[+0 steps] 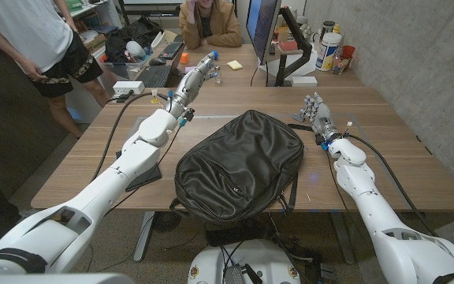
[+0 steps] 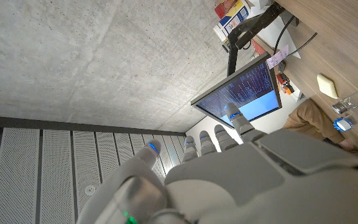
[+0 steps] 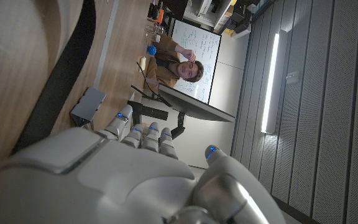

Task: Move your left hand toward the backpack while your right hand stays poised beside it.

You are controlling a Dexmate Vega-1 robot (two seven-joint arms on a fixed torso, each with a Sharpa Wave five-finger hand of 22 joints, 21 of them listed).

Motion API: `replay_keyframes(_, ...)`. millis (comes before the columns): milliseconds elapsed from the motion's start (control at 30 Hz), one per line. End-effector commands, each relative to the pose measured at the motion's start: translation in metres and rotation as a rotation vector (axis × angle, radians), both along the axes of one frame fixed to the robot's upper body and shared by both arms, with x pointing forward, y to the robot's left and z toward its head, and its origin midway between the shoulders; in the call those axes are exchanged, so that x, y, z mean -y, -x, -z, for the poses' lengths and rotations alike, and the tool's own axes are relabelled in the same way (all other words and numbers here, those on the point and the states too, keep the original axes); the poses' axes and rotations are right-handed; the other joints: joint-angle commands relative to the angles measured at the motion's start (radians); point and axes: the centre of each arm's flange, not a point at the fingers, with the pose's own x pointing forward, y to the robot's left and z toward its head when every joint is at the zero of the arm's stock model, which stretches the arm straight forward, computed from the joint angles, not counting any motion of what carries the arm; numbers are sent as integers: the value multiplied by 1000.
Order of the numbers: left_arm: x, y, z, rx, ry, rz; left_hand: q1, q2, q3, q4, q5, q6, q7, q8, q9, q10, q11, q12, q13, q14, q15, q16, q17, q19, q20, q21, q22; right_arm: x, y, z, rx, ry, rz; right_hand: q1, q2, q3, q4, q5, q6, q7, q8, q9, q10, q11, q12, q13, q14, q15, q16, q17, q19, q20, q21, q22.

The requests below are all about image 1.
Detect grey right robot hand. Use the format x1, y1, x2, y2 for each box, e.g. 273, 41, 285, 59
303, 92, 344, 148

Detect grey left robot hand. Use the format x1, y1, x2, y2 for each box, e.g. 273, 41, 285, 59
165, 50, 221, 121

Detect black leather backpack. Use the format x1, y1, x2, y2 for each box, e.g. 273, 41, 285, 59
169, 109, 305, 226

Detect black keyboard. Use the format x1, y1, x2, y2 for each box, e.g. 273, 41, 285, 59
142, 65, 173, 88
158, 40, 184, 61

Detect flat white box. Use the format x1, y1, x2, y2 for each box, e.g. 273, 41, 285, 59
289, 75, 318, 88

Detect white power strip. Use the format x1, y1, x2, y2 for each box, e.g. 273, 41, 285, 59
111, 80, 146, 96

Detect seated person in tan jacket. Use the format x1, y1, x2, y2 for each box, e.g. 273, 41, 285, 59
178, 0, 243, 50

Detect clear plastic bin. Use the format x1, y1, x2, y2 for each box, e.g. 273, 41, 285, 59
102, 54, 153, 82

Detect grey plush toy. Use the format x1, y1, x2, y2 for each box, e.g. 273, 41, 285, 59
125, 40, 147, 59

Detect white wipes canister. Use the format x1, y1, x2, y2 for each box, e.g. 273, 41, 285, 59
314, 32, 343, 73

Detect black mesh bag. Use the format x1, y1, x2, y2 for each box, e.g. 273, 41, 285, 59
104, 15, 165, 64

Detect red book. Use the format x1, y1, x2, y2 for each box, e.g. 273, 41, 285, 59
277, 40, 300, 53

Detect black computer monitor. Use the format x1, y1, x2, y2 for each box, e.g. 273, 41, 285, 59
245, 0, 282, 66

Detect black tablet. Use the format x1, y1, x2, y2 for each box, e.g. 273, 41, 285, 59
115, 151, 163, 193

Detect white shelf unit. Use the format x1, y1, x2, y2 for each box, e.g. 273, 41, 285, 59
63, 0, 124, 60

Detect grey table leg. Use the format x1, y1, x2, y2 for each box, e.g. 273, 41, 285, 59
329, 211, 357, 265
133, 211, 156, 263

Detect black floor fan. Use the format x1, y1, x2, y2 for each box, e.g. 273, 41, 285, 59
151, 211, 184, 234

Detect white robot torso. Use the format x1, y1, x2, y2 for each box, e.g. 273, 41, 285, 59
187, 247, 302, 284

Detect standing person in white shirt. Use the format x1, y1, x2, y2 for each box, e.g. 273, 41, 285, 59
0, 0, 110, 139

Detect white robot body edge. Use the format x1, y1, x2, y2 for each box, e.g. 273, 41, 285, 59
0, 272, 136, 284

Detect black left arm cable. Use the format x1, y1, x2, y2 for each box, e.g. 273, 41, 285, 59
91, 92, 169, 182

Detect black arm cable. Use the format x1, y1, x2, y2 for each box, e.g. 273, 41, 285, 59
91, 92, 169, 182
344, 133, 437, 237

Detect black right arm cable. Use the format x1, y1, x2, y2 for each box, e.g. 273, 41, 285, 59
344, 133, 437, 237

